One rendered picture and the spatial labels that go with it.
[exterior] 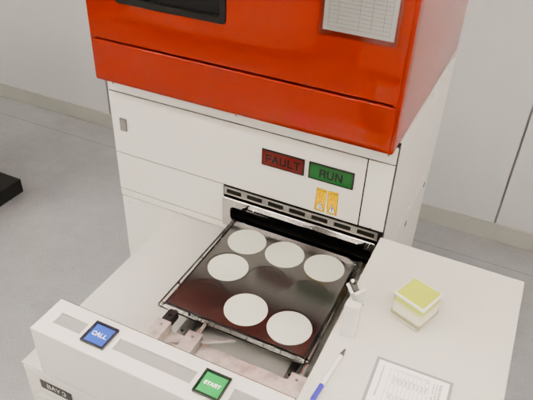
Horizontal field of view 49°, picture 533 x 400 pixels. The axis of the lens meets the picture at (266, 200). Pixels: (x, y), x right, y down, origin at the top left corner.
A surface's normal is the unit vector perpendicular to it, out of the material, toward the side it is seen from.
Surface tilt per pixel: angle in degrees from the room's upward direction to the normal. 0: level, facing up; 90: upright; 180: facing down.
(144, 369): 0
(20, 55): 90
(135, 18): 90
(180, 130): 90
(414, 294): 0
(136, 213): 90
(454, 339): 0
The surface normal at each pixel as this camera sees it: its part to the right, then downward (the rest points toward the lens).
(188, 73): -0.43, 0.51
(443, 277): 0.04, -0.81
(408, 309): -0.72, 0.38
